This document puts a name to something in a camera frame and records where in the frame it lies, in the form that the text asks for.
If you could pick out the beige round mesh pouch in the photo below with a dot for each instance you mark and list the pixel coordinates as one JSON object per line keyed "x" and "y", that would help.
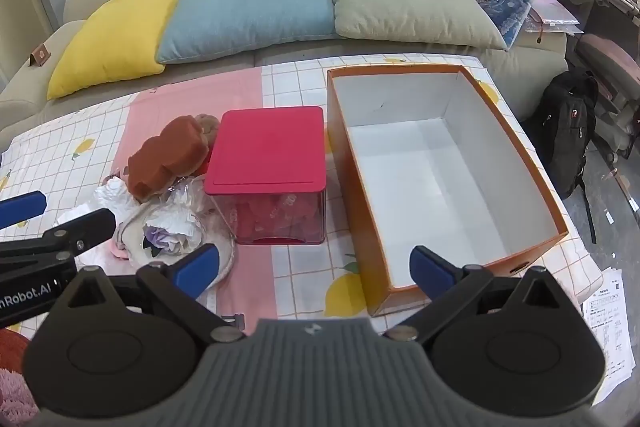
{"x": 215, "y": 252}

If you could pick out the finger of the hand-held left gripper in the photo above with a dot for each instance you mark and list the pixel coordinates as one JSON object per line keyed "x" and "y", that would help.
{"x": 85, "y": 227}
{"x": 20, "y": 209}

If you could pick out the yellow pillow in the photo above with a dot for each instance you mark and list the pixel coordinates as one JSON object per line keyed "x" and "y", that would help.
{"x": 115, "y": 42}

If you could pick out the pink desk chair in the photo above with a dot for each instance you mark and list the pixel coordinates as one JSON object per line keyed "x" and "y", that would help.
{"x": 610, "y": 57}

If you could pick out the red lid clear box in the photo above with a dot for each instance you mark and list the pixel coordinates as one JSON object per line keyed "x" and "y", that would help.
{"x": 265, "y": 147}

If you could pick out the white cloth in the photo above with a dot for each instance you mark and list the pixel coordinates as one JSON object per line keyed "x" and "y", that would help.
{"x": 117, "y": 199}

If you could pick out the black backpack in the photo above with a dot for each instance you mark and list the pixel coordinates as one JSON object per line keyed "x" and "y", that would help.
{"x": 565, "y": 127}

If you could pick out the brown leather tag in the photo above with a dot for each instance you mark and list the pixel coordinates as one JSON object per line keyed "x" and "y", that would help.
{"x": 40, "y": 55}

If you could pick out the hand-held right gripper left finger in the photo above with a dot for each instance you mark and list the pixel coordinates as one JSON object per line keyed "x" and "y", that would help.
{"x": 200, "y": 266}

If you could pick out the brown plush toy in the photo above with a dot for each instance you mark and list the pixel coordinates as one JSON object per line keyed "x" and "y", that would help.
{"x": 207, "y": 127}

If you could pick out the clear pink document pouch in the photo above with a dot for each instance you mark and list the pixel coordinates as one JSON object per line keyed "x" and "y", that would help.
{"x": 552, "y": 14}

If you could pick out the white purple fabric flower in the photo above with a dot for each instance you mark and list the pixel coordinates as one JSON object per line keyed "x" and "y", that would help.
{"x": 170, "y": 232}

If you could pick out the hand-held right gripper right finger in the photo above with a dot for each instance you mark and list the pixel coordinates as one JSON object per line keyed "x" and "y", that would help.
{"x": 430, "y": 271}

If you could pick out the light blue pillow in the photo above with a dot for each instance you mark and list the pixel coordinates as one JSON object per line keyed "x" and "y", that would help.
{"x": 240, "y": 12}

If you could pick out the orange cardboard box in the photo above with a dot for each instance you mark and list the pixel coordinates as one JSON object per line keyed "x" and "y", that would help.
{"x": 360, "y": 232}

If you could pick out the red crocheted ball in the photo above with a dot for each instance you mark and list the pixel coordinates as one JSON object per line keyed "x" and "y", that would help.
{"x": 12, "y": 352}

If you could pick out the sage green pillow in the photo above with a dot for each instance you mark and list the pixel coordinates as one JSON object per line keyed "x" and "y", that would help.
{"x": 400, "y": 2}

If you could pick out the purple fluffy rug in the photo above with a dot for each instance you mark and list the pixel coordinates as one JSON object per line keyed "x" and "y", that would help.
{"x": 12, "y": 402}

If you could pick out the printed paper sheets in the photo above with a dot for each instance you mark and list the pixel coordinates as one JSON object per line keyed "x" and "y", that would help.
{"x": 607, "y": 322}

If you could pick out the orange-brown plush toy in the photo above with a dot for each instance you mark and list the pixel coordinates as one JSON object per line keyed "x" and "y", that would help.
{"x": 165, "y": 157}

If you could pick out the pink bottle print cloth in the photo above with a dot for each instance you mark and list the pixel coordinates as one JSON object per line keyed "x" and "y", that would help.
{"x": 200, "y": 92}

